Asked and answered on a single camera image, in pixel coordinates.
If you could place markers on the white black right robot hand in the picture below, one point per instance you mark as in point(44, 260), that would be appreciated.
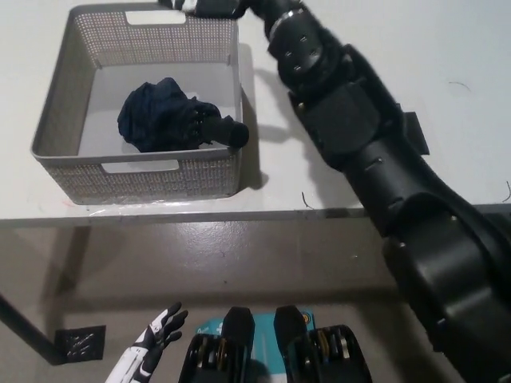
point(211, 8)

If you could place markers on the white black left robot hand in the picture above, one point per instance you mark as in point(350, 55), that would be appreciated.
point(143, 347)

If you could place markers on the navy compact umbrella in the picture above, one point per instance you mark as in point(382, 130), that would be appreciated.
point(159, 115)

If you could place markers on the black table foot plate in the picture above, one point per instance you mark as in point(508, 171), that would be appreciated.
point(80, 343)

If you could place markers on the black teal robot torso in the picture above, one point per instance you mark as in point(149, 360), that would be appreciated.
point(239, 331)

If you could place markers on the black metal table leg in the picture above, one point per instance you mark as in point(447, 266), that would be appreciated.
point(28, 329)

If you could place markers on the clear adhesive tape strip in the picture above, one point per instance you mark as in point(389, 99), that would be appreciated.
point(139, 207)

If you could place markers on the grey perforated plastic basket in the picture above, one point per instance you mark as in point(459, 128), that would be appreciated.
point(72, 119)

